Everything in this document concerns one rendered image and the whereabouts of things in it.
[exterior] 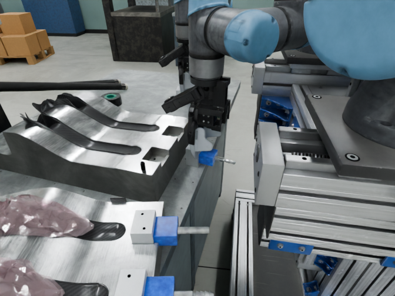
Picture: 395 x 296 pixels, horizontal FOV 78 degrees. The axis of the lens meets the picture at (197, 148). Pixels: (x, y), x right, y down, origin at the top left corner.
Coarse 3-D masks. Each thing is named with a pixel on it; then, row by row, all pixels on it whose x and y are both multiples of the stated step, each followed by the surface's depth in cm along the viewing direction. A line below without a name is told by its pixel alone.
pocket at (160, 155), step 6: (150, 150) 58; (156, 150) 58; (162, 150) 58; (168, 150) 57; (144, 156) 55; (150, 156) 59; (156, 156) 59; (162, 156) 59; (168, 156) 57; (162, 162) 56
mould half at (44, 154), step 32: (96, 96) 74; (32, 128) 57; (96, 128) 65; (160, 128) 65; (0, 160) 63; (32, 160) 59; (64, 160) 55; (96, 160) 54; (128, 160) 54; (128, 192) 55; (160, 192) 56
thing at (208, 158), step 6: (186, 150) 64; (210, 150) 65; (216, 150) 65; (186, 156) 65; (192, 156) 64; (198, 156) 64; (204, 156) 63; (210, 156) 63; (216, 156) 64; (186, 162) 66; (192, 162) 65; (198, 162) 65; (204, 162) 64; (210, 162) 63; (228, 162) 63; (234, 162) 63
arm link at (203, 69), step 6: (192, 60) 49; (198, 60) 48; (204, 60) 48; (210, 60) 48; (216, 60) 48; (222, 60) 50; (192, 66) 50; (198, 66) 49; (204, 66) 48; (210, 66) 49; (216, 66) 49; (222, 66) 50; (192, 72) 51; (198, 72) 50; (204, 72) 49; (210, 72) 49; (216, 72) 50; (222, 72) 51; (198, 78) 51; (204, 78) 50; (210, 78) 50; (216, 78) 51
